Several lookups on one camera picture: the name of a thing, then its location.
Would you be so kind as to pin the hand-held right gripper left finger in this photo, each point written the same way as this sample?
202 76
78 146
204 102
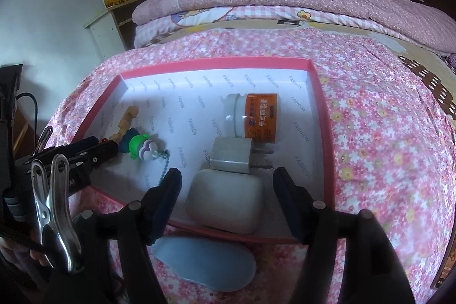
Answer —
167 200

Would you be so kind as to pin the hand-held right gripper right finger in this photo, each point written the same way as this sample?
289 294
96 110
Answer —
288 204

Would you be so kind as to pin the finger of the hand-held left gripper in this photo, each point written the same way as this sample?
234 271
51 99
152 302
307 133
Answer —
107 151
83 143

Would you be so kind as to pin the white rounded case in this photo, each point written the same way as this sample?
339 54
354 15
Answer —
224 200

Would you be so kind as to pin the white charger plug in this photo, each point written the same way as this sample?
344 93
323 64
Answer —
231 156

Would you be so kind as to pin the light blue shoehorn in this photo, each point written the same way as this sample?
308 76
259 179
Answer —
210 263

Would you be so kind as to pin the white jar with orange label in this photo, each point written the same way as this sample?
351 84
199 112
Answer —
256 118

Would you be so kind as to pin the pink cardboard box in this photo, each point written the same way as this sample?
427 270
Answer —
199 94

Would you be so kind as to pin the person's left hand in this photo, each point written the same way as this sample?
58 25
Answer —
40 256

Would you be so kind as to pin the metal spring clip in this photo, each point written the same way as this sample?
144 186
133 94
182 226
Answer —
53 215
43 138

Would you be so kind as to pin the pink floral bed sheet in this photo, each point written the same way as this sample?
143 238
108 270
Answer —
374 147

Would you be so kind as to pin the white wooden shelf unit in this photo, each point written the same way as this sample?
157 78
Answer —
103 37

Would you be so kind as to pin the checkered cartoon blanket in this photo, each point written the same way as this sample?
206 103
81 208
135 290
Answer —
249 12

